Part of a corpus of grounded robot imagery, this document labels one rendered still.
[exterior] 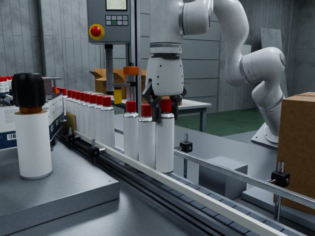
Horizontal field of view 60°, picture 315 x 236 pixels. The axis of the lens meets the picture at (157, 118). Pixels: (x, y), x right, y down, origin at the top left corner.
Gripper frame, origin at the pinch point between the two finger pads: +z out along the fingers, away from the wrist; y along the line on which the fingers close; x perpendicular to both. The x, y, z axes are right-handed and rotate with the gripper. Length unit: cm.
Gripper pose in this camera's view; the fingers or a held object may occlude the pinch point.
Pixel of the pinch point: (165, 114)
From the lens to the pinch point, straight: 74.4
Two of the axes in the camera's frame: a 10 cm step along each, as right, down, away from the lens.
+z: 0.0, 9.8, 1.9
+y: -7.9, 1.1, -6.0
